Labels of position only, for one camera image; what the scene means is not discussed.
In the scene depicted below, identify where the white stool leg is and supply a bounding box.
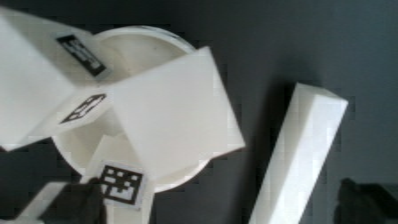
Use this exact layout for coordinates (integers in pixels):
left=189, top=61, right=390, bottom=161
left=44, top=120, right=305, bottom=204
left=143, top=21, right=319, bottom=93
left=109, top=48, right=245, bottom=179
left=79, top=134, right=154, bottom=224
left=0, top=5, right=115, bottom=152

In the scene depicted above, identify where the white round stool seat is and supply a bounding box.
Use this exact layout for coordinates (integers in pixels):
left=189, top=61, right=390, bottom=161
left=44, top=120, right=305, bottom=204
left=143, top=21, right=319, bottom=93
left=54, top=26, right=220, bottom=192

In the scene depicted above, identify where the white right fence bar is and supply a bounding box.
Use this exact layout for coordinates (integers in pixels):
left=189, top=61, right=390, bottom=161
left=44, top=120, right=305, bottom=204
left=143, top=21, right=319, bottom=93
left=248, top=83, right=348, bottom=224

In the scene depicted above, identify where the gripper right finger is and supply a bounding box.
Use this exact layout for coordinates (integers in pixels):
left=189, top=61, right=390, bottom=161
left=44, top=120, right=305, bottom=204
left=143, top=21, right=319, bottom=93
left=333, top=178, right=398, bottom=224

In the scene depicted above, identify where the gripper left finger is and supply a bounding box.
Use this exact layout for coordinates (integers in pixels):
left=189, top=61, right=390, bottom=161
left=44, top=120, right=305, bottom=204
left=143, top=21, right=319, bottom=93
left=10, top=179, right=109, bottom=224

